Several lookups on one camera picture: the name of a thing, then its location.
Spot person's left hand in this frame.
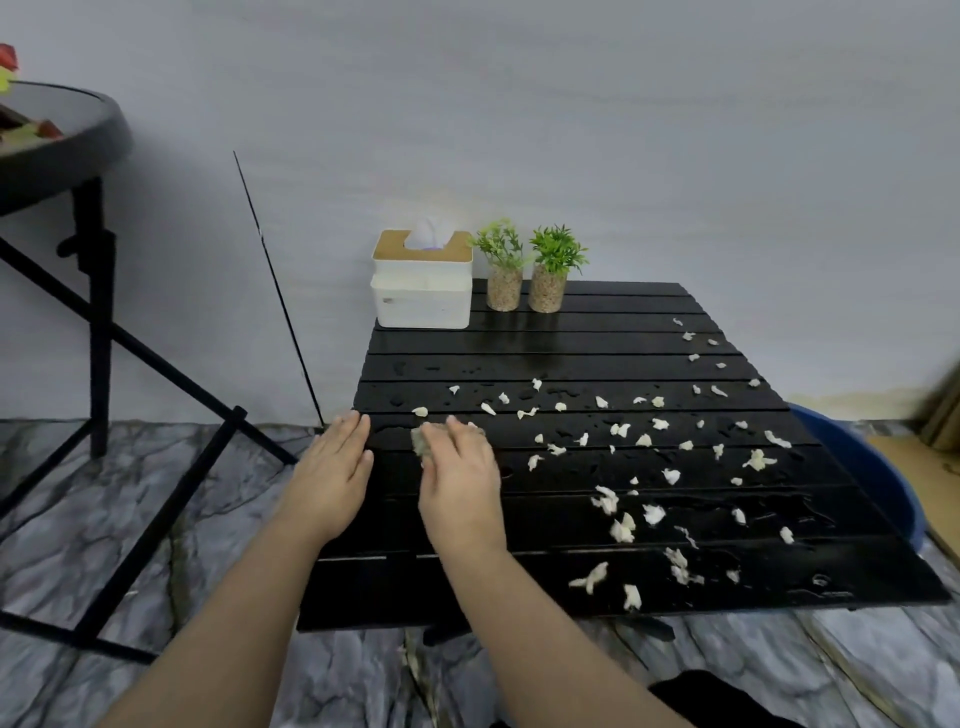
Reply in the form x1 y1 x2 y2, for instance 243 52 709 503
275 410 375 549

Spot black slatted table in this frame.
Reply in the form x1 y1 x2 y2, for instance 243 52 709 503
296 279 952 634

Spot pale green potted plant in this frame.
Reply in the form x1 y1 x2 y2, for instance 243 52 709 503
468 218 526 313

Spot flat stained cardboard sheet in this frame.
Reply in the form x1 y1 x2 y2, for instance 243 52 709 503
869 434 960 564

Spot person's right forearm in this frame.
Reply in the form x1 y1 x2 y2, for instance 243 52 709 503
442 543 691 728

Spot thin black rod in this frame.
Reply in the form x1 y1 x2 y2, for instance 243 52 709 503
233 151 325 429

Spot person's right hand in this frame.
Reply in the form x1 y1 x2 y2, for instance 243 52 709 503
417 416 508 560

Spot white tissue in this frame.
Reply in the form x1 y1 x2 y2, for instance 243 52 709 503
404 217 451 251

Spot dark green potted plant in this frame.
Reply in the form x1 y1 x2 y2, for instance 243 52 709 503
527 224 589 315

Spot person's left forearm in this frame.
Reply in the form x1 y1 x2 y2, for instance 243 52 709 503
97 524 354 728

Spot white paper scraps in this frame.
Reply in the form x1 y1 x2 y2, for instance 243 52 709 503
410 317 796 613

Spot round black side table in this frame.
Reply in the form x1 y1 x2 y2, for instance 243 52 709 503
0 80 301 665

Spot white tissue box wooden lid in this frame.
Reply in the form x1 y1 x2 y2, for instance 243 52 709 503
370 229 475 330

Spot blue plastic bucket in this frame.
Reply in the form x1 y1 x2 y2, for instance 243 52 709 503
787 402 928 553

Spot upright brown cardboard sheets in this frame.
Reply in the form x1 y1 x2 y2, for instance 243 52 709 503
918 374 960 451

